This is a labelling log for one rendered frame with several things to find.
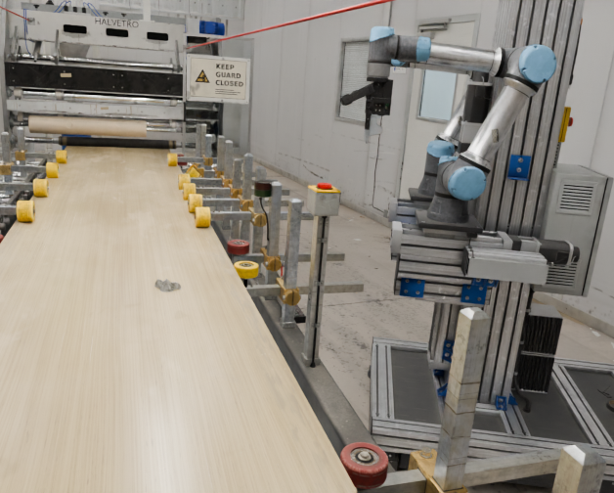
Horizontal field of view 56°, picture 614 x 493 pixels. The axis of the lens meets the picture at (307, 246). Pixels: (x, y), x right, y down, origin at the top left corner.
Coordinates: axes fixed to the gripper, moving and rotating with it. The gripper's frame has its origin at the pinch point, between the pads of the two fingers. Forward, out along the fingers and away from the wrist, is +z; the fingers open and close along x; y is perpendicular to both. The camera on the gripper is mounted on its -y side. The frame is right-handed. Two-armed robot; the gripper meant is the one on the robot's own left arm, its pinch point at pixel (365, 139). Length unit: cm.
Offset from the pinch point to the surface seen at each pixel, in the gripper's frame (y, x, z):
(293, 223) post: -19.5, -20.6, 25.8
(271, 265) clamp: -29, -1, 47
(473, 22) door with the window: 78, 341, -73
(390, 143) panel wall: 23, 436, 43
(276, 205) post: -29.0, 2.5, 25.8
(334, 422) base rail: 0, -72, 62
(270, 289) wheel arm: -26, -19, 49
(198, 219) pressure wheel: -62, 17, 38
